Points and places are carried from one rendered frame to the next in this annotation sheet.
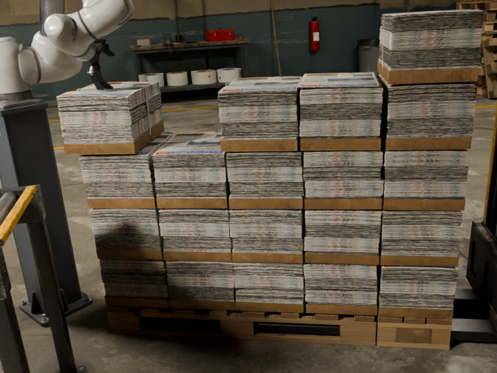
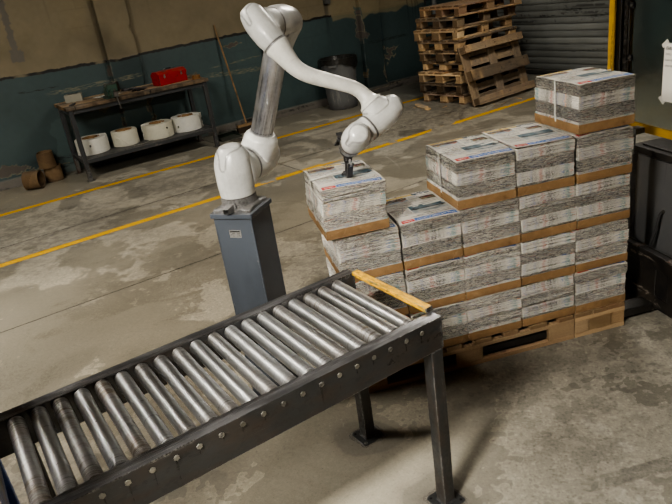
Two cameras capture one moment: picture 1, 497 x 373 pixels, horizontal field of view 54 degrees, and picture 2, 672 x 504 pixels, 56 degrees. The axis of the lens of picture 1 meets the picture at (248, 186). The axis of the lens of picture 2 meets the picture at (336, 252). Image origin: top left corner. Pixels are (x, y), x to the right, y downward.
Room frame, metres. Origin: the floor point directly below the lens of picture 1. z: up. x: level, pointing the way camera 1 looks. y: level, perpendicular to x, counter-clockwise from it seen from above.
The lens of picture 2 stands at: (-0.51, 1.53, 1.86)
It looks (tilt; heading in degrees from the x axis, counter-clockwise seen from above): 23 degrees down; 340
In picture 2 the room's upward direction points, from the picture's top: 8 degrees counter-clockwise
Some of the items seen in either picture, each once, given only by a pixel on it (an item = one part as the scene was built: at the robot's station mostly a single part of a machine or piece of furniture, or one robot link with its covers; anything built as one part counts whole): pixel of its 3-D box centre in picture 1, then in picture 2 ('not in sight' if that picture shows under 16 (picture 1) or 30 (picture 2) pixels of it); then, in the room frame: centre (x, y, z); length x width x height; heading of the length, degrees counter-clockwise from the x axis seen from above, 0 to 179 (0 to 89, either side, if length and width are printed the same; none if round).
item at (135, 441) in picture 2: not in sight; (122, 419); (1.17, 1.65, 0.77); 0.47 x 0.05 x 0.05; 11
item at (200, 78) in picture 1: (191, 65); (139, 118); (8.06, 0.81, 0.55); 1.80 x 0.70 x 1.09; 101
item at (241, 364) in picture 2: not in sight; (241, 364); (1.24, 1.27, 0.77); 0.47 x 0.05 x 0.05; 11
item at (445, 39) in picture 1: (414, 183); (580, 204); (1.84, -0.66, 0.65); 0.39 x 0.30 x 1.29; 171
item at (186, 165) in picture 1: (238, 232); (450, 277); (1.96, 0.05, 0.42); 1.17 x 0.39 x 0.83; 81
